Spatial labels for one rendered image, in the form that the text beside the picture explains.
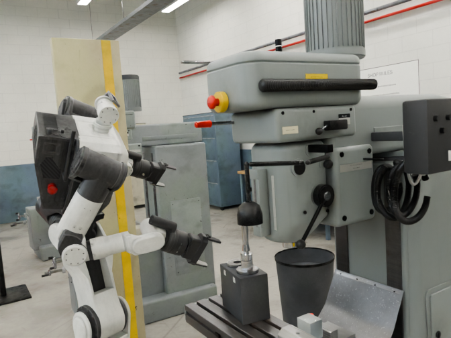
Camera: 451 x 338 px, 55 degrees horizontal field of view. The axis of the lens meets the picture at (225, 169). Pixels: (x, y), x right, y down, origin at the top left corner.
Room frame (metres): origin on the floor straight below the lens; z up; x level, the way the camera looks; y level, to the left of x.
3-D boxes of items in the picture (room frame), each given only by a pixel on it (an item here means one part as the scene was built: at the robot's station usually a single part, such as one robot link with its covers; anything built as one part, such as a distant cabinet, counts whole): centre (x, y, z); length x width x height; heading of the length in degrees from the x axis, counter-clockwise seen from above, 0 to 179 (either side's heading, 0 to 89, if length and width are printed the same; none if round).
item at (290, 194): (1.39, -0.20, 1.47); 0.21 x 0.19 x 0.32; 32
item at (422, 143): (1.26, -0.63, 1.62); 0.20 x 0.09 x 0.21; 122
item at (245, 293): (1.73, -0.04, 1.02); 0.22 x 0.12 x 0.20; 21
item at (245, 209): (1.19, -0.06, 1.45); 0.07 x 0.07 x 0.06
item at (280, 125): (1.41, -0.23, 1.68); 0.34 x 0.24 x 0.10; 122
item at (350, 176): (1.49, -0.36, 1.47); 0.24 x 0.19 x 0.26; 32
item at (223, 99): (1.27, 0.00, 1.76); 0.06 x 0.02 x 0.06; 32
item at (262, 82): (1.28, -0.30, 1.79); 0.45 x 0.04 x 0.04; 122
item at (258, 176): (1.33, -0.10, 1.45); 0.04 x 0.04 x 0.21; 32
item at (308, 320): (1.33, -0.23, 1.03); 0.06 x 0.05 x 0.06; 33
